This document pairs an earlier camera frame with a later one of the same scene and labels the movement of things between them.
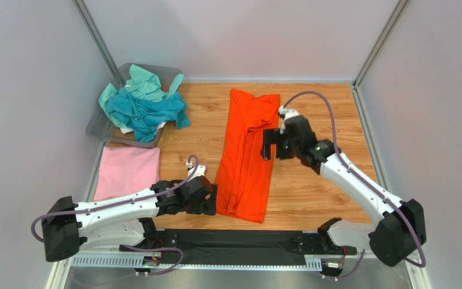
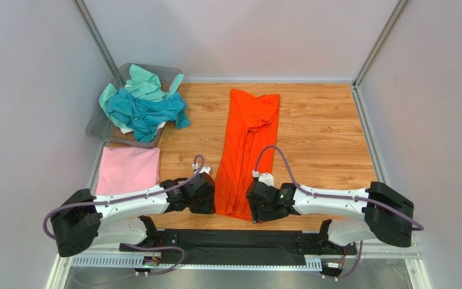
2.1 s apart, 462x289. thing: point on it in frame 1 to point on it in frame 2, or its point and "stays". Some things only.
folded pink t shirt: x=125 y=170 stays
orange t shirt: x=245 y=177 stays
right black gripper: x=274 y=143 to x=255 y=201
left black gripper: x=207 y=205 stays
